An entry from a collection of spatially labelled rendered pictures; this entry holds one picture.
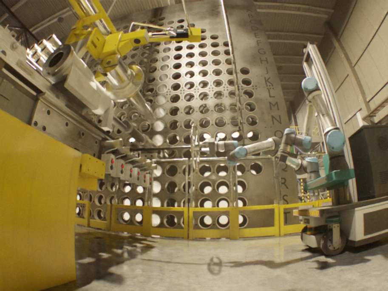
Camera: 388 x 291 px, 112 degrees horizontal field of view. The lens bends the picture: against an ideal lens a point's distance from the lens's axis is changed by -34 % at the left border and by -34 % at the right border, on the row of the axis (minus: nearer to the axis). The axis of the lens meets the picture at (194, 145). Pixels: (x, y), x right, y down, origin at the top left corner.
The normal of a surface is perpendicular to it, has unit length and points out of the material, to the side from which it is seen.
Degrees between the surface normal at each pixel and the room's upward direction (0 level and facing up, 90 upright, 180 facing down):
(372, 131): 90
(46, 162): 90
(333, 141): 97
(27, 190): 90
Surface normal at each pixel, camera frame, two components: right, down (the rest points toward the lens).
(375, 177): -0.23, -0.31
